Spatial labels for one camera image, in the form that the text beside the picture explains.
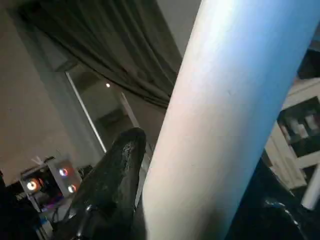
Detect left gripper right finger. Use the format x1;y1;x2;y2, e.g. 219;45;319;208
234;156;320;240

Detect grey curtain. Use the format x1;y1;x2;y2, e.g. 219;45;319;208
20;0;183;110

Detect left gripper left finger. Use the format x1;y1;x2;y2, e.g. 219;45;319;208
52;127;148;240

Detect computer case with red lights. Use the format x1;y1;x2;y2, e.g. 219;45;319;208
19;157;83;213

